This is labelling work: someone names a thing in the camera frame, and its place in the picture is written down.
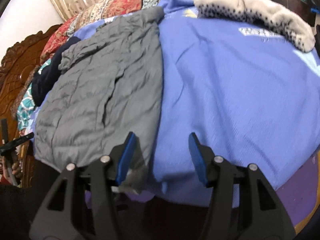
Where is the carved wooden headboard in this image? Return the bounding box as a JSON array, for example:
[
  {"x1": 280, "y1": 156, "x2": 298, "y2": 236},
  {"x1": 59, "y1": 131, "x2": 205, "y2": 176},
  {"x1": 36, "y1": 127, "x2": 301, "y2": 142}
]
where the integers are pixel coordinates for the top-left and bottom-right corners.
[{"x1": 0, "y1": 23, "x2": 63, "y2": 189}]

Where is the navy knit garment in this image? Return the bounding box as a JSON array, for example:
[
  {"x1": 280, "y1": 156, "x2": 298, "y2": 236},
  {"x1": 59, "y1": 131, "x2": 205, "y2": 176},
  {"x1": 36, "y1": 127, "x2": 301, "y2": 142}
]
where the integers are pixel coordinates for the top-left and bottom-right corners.
[{"x1": 31, "y1": 37, "x2": 81, "y2": 107}]

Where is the teal white wavy pillow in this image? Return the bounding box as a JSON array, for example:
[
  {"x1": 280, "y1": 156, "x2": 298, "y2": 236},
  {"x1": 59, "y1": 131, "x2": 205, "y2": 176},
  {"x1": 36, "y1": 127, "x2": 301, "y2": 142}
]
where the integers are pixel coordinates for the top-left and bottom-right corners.
[{"x1": 16, "y1": 59, "x2": 52, "y2": 131}]

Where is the grey puffer jacket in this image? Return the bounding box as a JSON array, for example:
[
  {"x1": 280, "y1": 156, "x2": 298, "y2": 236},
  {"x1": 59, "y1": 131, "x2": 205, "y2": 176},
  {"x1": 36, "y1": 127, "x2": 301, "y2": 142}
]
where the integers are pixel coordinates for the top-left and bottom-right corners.
[{"x1": 34, "y1": 7, "x2": 164, "y2": 192}]

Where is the brown floral cloth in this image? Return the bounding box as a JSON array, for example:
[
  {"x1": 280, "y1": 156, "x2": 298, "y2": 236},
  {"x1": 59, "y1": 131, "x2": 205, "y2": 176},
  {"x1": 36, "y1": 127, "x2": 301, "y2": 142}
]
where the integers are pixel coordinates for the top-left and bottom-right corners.
[{"x1": 10, "y1": 65, "x2": 40, "y2": 120}]

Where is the blue patterned bedsheet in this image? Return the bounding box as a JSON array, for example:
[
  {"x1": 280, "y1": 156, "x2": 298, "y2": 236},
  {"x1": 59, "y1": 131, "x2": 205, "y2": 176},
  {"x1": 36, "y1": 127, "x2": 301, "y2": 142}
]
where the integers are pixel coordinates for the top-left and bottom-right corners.
[{"x1": 30, "y1": 0, "x2": 320, "y2": 208}]

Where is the white black fleece garment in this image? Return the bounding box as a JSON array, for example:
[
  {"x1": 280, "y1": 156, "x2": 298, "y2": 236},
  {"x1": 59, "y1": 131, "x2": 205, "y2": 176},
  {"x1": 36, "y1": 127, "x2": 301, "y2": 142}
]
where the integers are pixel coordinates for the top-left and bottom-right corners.
[{"x1": 193, "y1": 0, "x2": 316, "y2": 53}]

